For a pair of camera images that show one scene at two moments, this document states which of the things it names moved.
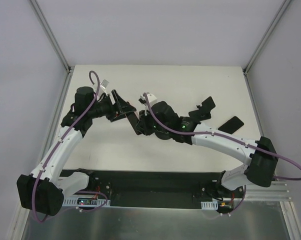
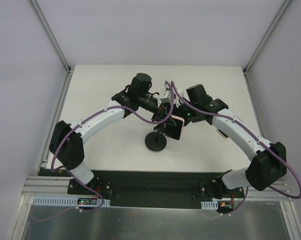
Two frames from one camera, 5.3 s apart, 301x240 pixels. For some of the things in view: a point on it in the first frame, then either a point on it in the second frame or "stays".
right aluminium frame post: [245, 69] stays
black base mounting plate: [159, 189] stays
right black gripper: [143, 124] -> [180, 113]
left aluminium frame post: [55, 43] stays
